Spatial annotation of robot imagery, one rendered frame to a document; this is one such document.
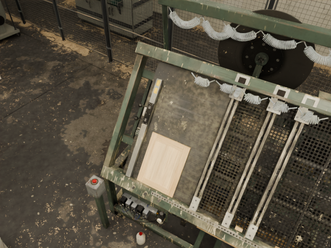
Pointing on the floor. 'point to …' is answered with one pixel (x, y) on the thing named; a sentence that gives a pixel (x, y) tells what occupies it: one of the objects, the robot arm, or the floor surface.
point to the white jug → (141, 238)
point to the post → (102, 211)
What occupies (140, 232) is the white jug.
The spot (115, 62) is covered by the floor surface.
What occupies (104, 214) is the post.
